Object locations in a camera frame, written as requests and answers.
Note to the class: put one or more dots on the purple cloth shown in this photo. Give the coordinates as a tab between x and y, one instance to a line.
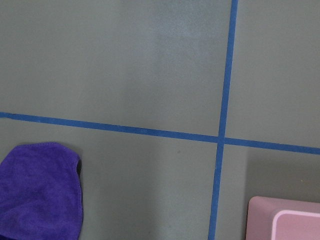
40	193

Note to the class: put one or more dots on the pink bin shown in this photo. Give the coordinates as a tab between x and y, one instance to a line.
282	219

